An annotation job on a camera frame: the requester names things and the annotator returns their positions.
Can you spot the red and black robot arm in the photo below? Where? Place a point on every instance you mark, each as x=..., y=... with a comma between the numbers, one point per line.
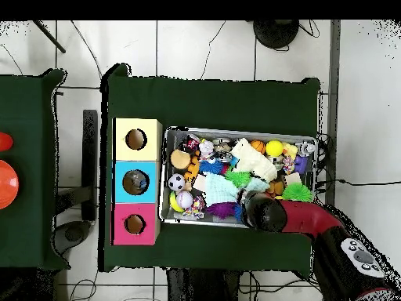
x=301, y=216

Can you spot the blue spiky ball with eyes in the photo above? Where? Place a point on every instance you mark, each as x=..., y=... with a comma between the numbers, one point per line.
x=211, y=167

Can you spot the light green spiky ball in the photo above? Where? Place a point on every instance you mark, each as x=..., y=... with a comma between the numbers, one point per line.
x=238, y=179

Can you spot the wooden box with three holes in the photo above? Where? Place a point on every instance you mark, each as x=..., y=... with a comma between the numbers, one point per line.
x=136, y=188

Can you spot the cream yellow knitted cloth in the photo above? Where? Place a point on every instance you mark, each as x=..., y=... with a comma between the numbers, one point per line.
x=254, y=160

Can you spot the small yellow rubber duck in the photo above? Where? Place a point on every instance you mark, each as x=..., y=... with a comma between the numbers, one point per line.
x=289, y=151

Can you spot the small orange basketball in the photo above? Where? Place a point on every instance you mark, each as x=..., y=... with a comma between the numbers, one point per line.
x=257, y=147

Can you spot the orange disc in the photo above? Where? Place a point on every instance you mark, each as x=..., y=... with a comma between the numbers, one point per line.
x=7, y=185

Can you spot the purple spiky toy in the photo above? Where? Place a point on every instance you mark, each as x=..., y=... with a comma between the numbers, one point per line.
x=220, y=210

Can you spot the yellow toy banana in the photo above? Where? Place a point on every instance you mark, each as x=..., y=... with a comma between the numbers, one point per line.
x=175, y=202

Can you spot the small red object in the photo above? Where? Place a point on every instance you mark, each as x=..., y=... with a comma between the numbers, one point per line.
x=4, y=142

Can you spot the shallow clear mesh bin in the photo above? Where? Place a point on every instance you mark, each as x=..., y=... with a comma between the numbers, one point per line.
x=172, y=219

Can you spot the black round stand base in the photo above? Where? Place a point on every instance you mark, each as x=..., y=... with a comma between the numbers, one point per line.
x=276, y=32

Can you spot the pale blue waffle cloth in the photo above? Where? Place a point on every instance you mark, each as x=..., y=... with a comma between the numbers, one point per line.
x=219, y=188

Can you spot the white baseball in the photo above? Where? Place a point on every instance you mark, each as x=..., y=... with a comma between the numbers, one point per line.
x=184, y=199

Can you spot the small soccer ball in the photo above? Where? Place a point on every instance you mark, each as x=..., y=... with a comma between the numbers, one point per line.
x=177, y=182

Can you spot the yellow smiley ball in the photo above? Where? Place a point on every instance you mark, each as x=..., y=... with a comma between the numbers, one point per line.
x=274, y=148

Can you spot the grey round floor base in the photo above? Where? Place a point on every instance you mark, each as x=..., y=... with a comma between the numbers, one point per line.
x=74, y=233

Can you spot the dark green side table cloth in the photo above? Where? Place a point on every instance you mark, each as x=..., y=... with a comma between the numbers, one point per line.
x=31, y=238

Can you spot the black upright panel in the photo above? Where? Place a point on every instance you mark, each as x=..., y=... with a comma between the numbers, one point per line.
x=90, y=163

